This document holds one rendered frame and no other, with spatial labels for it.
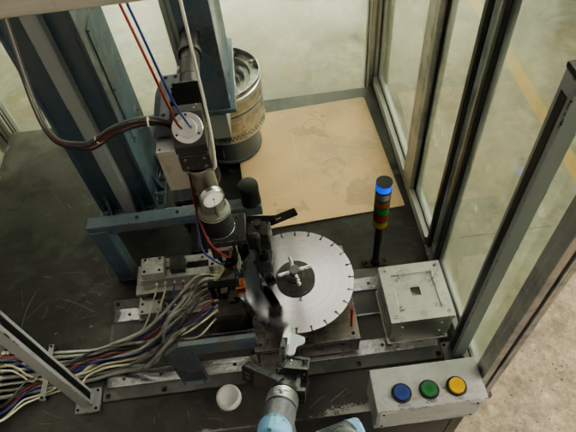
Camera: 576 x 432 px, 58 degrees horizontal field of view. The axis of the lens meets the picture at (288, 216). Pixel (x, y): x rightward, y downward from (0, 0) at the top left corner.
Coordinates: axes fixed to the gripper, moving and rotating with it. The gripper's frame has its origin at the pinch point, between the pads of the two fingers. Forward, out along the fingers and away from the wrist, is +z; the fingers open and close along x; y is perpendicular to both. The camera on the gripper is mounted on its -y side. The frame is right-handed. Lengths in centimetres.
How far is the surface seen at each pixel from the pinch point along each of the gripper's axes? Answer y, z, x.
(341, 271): 13.4, 14.5, 17.2
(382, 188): 23, 15, 42
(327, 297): 9.9, 7.4, 12.4
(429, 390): 37.4, -8.2, -3.2
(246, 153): -27, 72, 37
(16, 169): -121, 67, 28
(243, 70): -27, 69, 68
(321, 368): 8.9, 7.6, -11.0
